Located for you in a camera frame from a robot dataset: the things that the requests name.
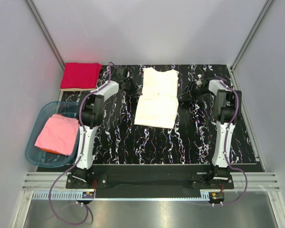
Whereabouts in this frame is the pink t shirt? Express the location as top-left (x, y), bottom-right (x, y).
top-left (35, 114), bottom-right (79, 156)

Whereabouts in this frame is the white t shirt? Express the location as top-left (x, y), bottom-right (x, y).
top-left (134, 67), bottom-right (179, 129)

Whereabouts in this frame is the teal plastic basket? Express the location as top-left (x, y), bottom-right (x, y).
top-left (25, 101), bottom-right (80, 168)

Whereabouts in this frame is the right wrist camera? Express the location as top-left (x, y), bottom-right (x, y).
top-left (196, 74), bottom-right (203, 86)

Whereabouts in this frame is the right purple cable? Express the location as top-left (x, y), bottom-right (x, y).
top-left (185, 76), bottom-right (249, 206)

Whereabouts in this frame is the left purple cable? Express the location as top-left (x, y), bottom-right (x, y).
top-left (48, 61), bottom-right (117, 225)

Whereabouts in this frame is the aluminium frame post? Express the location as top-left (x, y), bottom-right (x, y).
top-left (230, 0), bottom-right (275, 71)
top-left (24, 0), bottom-right (65, 70)

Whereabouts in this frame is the folded red t shirt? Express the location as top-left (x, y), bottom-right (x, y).
top-left (60, 62), bottom-right (102, 88)

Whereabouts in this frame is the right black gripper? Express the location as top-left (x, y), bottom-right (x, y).
top-left (177, 81), bottom-right (210, 103)

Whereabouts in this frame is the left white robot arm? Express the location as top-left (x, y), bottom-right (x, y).
top-left (72, 67), bottom-right (142, 188)

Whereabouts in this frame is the black marble pattern mat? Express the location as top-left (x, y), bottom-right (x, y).
top-left (37, 64), bottom-right (266, 172)

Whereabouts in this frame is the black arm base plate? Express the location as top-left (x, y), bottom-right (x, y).
top-left (66, 164), bottom-right (234, 197)

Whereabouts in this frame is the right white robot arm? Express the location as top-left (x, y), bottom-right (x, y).
top-left (178, 76), bottom-right (242, 188)

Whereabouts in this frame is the purple cable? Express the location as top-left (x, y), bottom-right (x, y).
top-left (185, 76), bottom-right (249, 206)
top-left (48, 61), bottom-right (117, 225)

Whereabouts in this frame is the left aluminium frame post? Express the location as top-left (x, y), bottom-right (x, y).
top-left (24, 0), bottom-right (65, 70)

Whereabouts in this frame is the right aluminium frame post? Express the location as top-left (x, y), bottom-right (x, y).
top-left (230, 0), bottom-right (275, 71)

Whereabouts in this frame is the orange garment in basket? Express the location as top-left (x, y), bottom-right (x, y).
top-left (42, 149), bottom-right (57, 154)

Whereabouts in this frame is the grey slotted cable duct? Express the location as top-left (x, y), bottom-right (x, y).
top-left (32, 190), bottom-right (224, 202)

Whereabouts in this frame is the folded beige t shirt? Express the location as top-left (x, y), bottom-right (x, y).
top-left (60, 88), bottom-right (96, 92)

